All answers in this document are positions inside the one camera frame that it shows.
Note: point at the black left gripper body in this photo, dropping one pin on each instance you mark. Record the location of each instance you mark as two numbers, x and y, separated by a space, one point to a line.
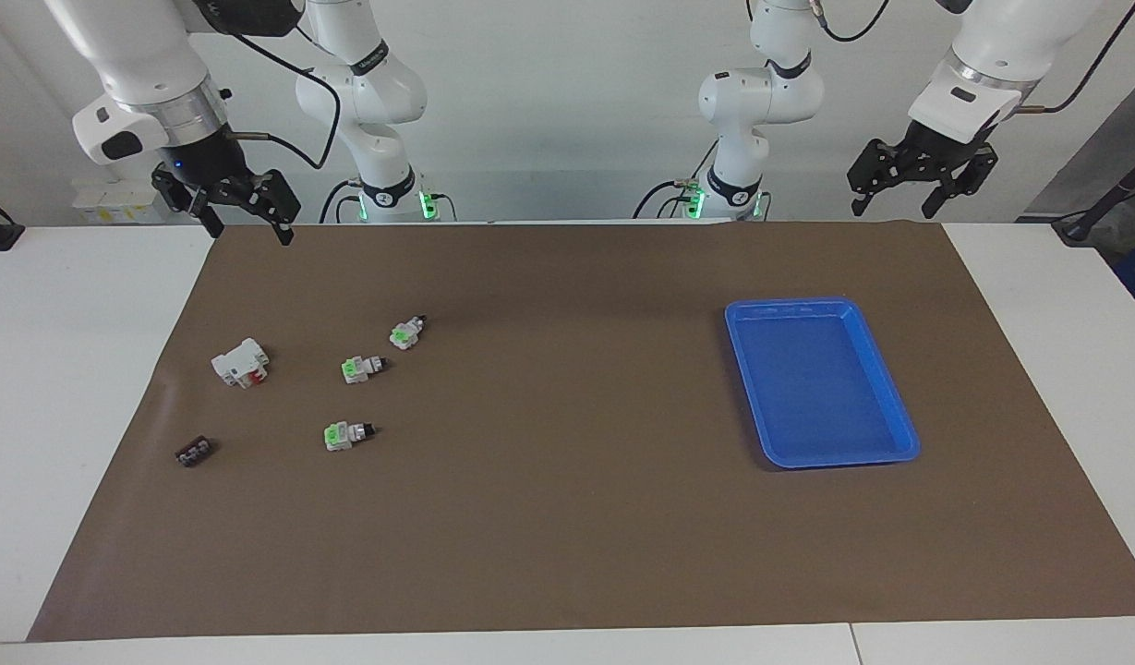
936 148

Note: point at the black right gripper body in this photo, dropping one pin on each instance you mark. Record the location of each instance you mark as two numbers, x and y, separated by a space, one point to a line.
202 157

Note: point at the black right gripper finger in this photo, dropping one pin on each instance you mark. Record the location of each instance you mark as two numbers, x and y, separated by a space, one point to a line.
175 191
276 199

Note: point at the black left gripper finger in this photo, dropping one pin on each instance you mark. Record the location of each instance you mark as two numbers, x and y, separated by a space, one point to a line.
876 166
969 180

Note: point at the green white selector switch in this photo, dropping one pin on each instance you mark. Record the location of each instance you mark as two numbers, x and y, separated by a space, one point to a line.
359 368
405 332
344 435

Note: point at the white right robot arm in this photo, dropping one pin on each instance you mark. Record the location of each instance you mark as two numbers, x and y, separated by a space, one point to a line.
133 46

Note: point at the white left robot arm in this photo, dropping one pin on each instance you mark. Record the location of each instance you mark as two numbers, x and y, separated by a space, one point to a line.
1001 46

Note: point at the white background box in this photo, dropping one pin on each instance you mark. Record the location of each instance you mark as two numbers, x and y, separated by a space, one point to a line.
124 201

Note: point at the black stand base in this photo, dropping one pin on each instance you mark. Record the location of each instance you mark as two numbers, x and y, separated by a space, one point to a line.
1080 226

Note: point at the white red circuit breaker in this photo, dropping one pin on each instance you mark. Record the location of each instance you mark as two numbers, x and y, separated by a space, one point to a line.
239 362

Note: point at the blue plastic tray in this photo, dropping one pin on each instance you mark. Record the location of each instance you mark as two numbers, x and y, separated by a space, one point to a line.
821 388

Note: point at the brown table mat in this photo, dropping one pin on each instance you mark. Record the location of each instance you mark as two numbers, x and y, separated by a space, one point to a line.
567 517

